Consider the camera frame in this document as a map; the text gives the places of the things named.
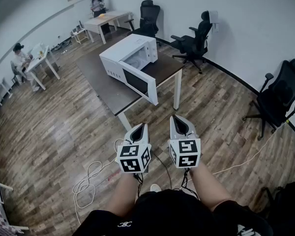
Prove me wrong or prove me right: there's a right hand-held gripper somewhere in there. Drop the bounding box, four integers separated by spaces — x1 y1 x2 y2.
167 115 202 169

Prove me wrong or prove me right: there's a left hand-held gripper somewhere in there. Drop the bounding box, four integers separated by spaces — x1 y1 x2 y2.
116 123 152 175

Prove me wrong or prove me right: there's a white microwave door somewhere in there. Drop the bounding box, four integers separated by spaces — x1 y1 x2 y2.
119 60 159 106

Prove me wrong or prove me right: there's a person's left forearm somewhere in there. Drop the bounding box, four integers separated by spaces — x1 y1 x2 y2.
105 172 138 218

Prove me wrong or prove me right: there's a person's right forearm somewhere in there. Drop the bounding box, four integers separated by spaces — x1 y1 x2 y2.
188 161 233 212

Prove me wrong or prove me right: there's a white microwave housing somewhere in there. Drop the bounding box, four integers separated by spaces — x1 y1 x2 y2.
99 33 159 80

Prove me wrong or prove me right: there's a dark brown table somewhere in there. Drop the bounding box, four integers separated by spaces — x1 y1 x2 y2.
75 32 185 132

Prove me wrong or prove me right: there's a person's black shirt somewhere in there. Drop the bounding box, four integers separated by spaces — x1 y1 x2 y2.
72 188 273 236

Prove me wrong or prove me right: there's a black office chair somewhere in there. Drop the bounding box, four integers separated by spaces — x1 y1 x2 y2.
260 180 295 233
170 10 213 75
124 0 162 46
242 59 295 141

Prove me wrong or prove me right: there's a small white side table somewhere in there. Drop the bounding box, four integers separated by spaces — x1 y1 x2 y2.
71 27 89 45

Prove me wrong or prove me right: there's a large white desk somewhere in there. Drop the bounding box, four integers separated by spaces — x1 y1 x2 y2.
83 10 133 45

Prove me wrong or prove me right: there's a white desk with clutter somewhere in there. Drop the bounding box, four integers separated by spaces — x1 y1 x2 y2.
24 42 61 90

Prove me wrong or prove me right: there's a low white desk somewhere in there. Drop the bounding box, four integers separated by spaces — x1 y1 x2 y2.
0 77 13 107

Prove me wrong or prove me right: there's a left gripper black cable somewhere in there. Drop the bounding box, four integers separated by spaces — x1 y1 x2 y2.
134 172 145 199

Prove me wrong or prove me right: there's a long white floor cable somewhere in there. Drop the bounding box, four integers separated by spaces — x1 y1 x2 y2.
212 121 290 176

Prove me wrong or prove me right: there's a coiled white floor cable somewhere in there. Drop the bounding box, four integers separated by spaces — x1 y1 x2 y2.
72 161 118 225

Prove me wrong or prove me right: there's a white wall box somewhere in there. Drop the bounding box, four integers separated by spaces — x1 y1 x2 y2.
207 10 220 33

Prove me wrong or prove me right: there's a pile of floor cables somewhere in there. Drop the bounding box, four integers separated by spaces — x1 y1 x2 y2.
50 39 72 53

